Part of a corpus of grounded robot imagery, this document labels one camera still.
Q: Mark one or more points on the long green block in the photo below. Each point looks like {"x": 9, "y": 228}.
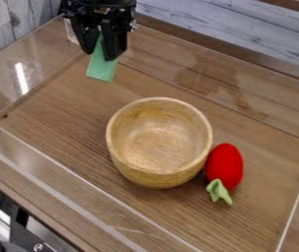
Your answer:
{"x": 100, "y": 68}

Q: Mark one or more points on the black metal table frame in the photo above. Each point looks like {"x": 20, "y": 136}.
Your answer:
{"x": 16, "y": 238}

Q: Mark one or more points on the clear acrylic tray walls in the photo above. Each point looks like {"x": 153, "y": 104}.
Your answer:
{"x": 56, "y": 169}

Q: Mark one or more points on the red felt strawberry toy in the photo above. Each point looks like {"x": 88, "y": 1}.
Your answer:
{"x": 223, "y": 171}

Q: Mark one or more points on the clear acrylic corner bracket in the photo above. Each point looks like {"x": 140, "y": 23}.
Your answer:
{"x": 69, "y": 31}

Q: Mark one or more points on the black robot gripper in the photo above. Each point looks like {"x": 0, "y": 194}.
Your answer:
{"x": 112, "y": 14}

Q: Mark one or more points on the light wooden bowl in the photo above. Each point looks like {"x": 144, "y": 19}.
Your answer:
{"x": 159, "y": 139}

